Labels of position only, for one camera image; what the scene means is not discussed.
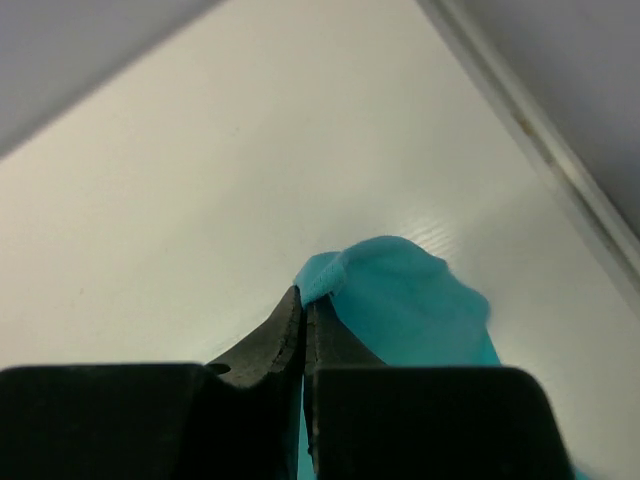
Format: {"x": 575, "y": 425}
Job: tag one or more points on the turquoise t shirt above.
{"x": 404, "y": 304}

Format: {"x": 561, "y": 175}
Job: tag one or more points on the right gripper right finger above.
{"x": 368, "y": 420}

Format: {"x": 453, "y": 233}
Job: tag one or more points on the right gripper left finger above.
{"x": 235, "y": 417}

